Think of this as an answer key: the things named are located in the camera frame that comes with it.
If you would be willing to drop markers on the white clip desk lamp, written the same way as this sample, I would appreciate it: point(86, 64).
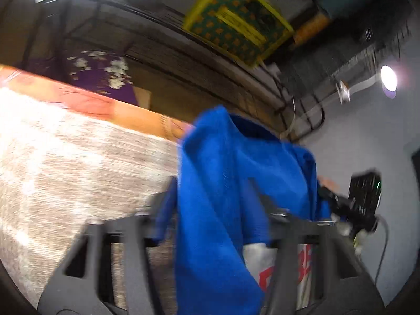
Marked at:
point(386, 76)

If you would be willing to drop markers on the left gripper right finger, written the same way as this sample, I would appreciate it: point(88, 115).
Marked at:
point(271, 223)

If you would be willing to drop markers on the white and blue jacket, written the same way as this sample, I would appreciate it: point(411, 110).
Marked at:
point(225, 161)

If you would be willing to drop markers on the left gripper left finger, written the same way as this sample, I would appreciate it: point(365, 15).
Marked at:
point(163, 206)

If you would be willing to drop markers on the yellow green storage box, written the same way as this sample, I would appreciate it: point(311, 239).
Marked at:
point(247, 31)

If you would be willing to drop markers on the black clothes rack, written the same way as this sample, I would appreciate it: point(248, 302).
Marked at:
point(156, 40)

